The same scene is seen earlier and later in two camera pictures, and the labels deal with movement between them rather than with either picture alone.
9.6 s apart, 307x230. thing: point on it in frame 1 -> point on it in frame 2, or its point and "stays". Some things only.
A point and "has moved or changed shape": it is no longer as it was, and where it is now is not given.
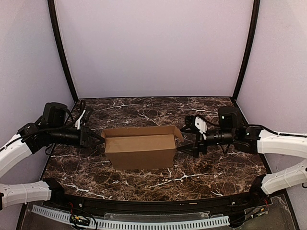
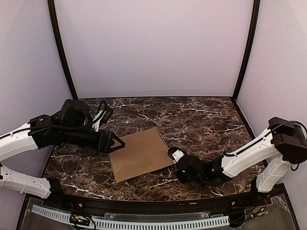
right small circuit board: [256, 211] stays
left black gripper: [85, 136] -> [104, 141]
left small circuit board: [79, 220] stays
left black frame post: [61, 51] stays
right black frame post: [256, 4] stays
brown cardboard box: [153, 147] has moved or changed shape
